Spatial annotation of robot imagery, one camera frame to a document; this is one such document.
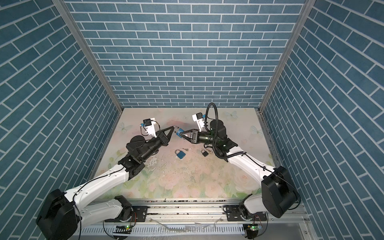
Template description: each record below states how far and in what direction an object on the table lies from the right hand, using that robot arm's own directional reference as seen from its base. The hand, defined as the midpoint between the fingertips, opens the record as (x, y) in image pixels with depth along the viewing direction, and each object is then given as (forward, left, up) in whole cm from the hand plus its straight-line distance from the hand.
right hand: (179, 133), depth 71 cm
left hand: (+1, +1, +1) cm, 2 cm away
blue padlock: (+4, +3, -29) cm, 29 cm away
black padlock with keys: (+6, -13, -29) cm, 32 cm away
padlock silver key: (+8, 0, -29) cm, 30 cm away
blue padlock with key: (+2, 0, 0) cm, 2 cm away
